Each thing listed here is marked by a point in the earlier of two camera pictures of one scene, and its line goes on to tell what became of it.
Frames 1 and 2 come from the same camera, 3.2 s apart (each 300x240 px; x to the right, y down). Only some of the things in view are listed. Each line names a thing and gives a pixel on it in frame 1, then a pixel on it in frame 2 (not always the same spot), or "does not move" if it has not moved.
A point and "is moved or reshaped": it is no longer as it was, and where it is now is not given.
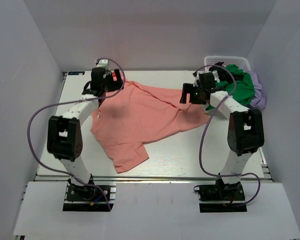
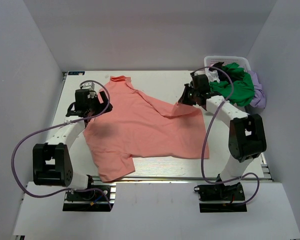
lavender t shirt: x=259 y=99 does not move
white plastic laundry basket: x=242 y=61 does not move
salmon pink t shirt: x=129 y=115 is moved or reshaped
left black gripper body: x=111 y=85 -> x=95 y=106
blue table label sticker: x=76 y=73 does not move
